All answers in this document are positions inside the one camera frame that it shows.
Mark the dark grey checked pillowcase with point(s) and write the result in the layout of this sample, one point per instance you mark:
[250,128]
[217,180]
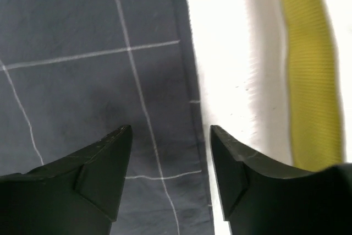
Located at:
[74,70]

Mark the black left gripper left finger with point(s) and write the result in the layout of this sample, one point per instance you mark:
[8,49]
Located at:
[77,194]

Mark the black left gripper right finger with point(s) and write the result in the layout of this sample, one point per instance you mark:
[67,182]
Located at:
[260,195]

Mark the white pillow with yellow edge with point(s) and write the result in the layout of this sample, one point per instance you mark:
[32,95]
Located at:
[296,112]

